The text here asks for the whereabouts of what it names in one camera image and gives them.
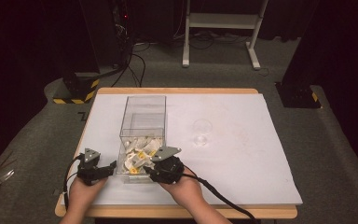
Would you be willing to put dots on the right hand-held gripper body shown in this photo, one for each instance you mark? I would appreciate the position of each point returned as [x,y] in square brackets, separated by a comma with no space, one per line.
[169,171]

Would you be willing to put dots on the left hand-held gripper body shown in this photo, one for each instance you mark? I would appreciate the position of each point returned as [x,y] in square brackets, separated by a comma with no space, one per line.
[88,172]

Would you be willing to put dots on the clear plastic drawer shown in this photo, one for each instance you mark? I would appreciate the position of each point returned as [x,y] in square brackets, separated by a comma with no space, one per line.
[127,178]

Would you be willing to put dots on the person's left hand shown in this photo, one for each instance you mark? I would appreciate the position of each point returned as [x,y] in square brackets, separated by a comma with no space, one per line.
[82,194]

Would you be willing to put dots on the person's right hand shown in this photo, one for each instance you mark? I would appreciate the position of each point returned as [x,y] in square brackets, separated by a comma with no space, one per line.
[185,191]

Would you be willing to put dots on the clear glass cup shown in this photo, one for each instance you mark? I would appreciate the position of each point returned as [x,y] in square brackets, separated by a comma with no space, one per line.
[202,132]

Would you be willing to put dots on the white board mat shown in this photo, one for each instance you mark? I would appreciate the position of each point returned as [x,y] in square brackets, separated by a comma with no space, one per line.
[245,174]

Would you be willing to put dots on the black yellow-striped stand base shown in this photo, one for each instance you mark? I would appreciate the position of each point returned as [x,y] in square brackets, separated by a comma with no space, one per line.
[74,93]

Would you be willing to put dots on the wooden table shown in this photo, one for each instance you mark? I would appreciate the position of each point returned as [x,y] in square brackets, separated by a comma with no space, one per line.
[180,90]

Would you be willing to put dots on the black computer tower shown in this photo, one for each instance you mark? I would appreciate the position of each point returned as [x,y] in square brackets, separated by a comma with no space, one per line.
[122,34]

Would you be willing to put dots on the white metal stand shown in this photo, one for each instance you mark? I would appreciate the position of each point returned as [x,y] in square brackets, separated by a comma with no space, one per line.
[222,21]

